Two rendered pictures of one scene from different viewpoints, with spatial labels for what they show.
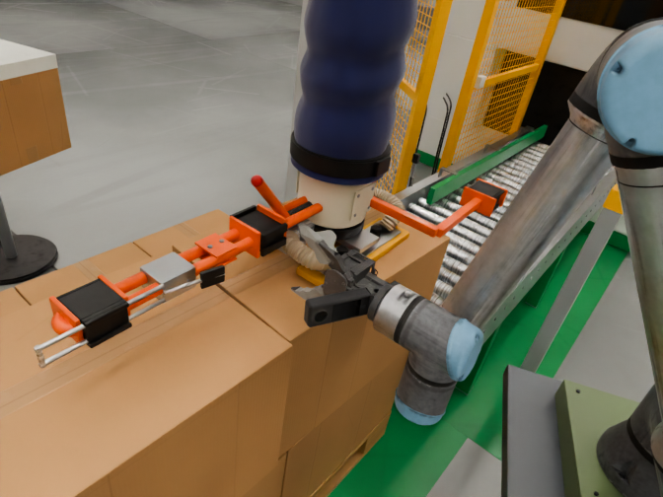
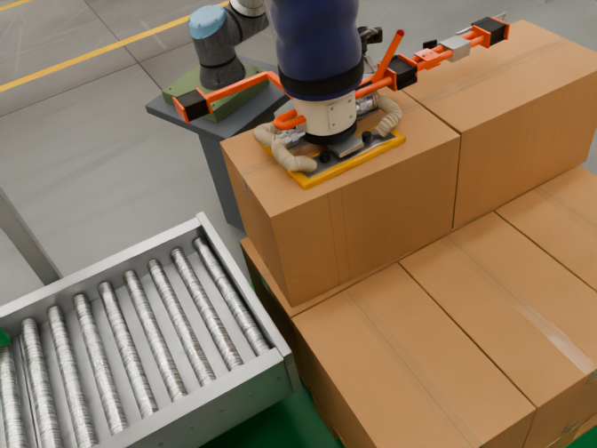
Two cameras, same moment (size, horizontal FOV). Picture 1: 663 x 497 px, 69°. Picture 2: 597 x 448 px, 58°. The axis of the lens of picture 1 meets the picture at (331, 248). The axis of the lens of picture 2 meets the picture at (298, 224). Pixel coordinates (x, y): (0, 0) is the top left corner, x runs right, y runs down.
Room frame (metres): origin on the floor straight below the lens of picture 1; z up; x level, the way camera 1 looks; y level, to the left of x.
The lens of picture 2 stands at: (2.17, 0.64, 1.91)
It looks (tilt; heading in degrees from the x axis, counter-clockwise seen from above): 45 degrees down; 215
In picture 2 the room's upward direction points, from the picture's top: 11 degrees counter-clockwise
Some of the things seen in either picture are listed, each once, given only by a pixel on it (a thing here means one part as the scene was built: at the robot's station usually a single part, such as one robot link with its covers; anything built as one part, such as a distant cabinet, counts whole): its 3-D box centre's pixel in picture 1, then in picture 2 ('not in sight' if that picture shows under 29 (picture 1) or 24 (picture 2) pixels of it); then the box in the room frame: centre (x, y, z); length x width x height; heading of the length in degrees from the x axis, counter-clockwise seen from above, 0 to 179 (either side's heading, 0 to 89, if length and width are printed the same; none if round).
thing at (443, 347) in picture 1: (439, 338); not in sight; (0.59, -0.20, 1.07); 0.12 x 0.09 x 0.10; 57
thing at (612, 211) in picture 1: (563, 302); (50, 276); (1.54, -0.94, 0.50); 0.07 x 0.07 x 1.00; 55
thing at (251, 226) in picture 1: (257, 230); (397, 72); (0.82, 0.15, 1.07); 0.10 x 0.08 x 0.06; 57
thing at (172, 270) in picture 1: (169, 276); (454, 48); (0.64, 0.27, 1.07); 0.07 x 0.07 x 0.04; 57
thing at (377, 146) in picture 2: not in sight; (346, 150); (1.08, 0.10, 0.97); 0.34 x 0.10 x 0.05; 147
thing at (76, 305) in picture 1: (91, 309); (489, 32); (0.53, 0.35, 1.07); 0.08 x 0.07 x 0.05; 147
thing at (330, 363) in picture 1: (313, 301); (339, 188); (1.01, 0.03, 0.75); 0.60 x 0.40 x 0.40; 143
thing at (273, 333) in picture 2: not in sight; (239, 279); (1.35, -0.20, 0.58); 0.70 x 0.03 x 0.06; 55
